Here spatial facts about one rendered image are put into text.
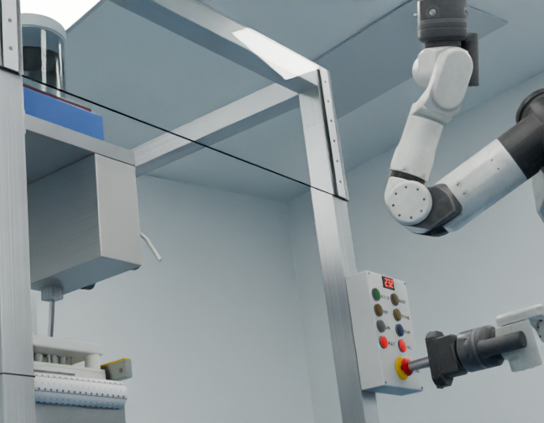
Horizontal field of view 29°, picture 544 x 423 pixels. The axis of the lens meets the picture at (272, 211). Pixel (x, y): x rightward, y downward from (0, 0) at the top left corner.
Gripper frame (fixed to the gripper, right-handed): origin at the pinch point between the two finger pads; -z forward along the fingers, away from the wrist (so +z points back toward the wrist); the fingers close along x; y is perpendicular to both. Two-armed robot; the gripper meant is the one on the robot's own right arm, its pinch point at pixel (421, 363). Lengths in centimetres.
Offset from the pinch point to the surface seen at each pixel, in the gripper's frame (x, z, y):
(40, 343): 0, -23, -87
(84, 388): 8, -19, -82
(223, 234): -167, -269, 278
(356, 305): -14.5, -9.3, -8.4
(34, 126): -37, -17, -92
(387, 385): 4.3, -5.5, -6.9
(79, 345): -1, -23, -79
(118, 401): 9, -19, -74
